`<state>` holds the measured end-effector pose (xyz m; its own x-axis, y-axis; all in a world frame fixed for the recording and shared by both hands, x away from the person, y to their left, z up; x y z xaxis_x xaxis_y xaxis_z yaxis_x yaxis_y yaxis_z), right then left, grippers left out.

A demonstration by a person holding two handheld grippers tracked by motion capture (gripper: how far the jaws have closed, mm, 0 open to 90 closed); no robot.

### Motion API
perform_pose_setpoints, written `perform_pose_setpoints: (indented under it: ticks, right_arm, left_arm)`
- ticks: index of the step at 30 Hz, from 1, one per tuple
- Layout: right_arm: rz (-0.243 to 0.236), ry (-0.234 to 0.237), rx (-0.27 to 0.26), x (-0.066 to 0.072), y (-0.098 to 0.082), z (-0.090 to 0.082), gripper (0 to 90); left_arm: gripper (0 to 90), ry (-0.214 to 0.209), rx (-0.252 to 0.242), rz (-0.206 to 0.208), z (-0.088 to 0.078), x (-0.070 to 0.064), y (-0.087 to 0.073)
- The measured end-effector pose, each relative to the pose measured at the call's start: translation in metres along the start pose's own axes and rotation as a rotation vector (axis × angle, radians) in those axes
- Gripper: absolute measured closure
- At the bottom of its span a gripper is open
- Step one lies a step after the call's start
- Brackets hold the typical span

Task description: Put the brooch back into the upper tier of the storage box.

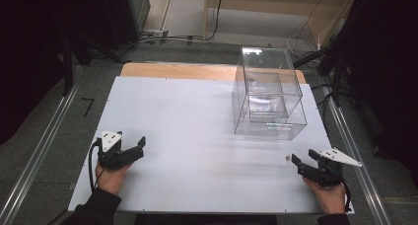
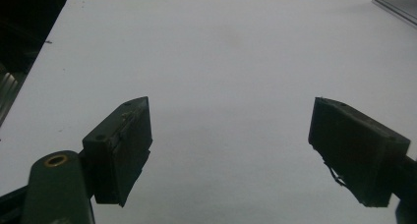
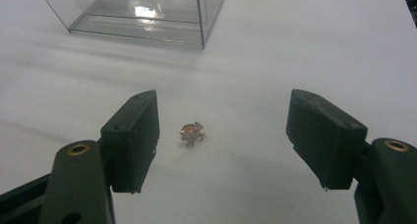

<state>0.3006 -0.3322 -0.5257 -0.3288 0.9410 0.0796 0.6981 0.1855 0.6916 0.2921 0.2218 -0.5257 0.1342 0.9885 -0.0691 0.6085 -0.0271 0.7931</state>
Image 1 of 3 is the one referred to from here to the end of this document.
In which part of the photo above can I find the black metal stand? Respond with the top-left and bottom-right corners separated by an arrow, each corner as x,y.
60,31 -> 129,97
293,43 -> 354,109

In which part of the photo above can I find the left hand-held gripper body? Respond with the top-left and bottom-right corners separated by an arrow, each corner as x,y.
96,129 -> 128,171

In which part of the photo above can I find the white coiled cable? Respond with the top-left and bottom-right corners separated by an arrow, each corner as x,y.
286,19 -> 322,59

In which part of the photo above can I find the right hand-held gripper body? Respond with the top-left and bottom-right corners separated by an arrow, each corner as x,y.
303,148 -> 364,188

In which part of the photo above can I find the aluminium floor rail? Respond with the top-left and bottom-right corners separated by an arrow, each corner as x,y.
319,83 -> 393,225
0,81 -> 81,225

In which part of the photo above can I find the person's left hand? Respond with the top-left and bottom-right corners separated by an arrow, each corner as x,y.
95,161 -> 134,196

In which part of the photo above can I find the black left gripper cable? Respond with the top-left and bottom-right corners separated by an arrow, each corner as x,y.
87,138 -> 106,190

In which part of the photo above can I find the light wooden frame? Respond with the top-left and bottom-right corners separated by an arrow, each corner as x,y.
202,0 -> 360,46

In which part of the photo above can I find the grey floor cable bundle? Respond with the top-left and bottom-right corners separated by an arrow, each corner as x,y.
124,30 -> 206,50

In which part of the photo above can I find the small clear acrylic inner box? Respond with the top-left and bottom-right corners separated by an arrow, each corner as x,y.
245,71 -> 290,124

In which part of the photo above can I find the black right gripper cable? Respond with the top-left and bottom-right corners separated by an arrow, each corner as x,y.
334,172 -> 353,213

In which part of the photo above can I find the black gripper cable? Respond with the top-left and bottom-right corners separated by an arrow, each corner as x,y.
334,172 -> 353,213
87,138 -> 106,190

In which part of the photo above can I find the dark curtain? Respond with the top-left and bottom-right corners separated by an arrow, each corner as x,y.
338,0 -> 418,187

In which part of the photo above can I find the black cabinet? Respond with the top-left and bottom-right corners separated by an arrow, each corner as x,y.
98,0 -> 152,51

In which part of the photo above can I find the person's right hand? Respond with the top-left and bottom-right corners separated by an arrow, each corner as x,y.
302,177 -> 347,215

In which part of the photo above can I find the black hanging cable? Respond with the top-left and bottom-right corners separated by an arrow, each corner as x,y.
205,0 -> 226,41

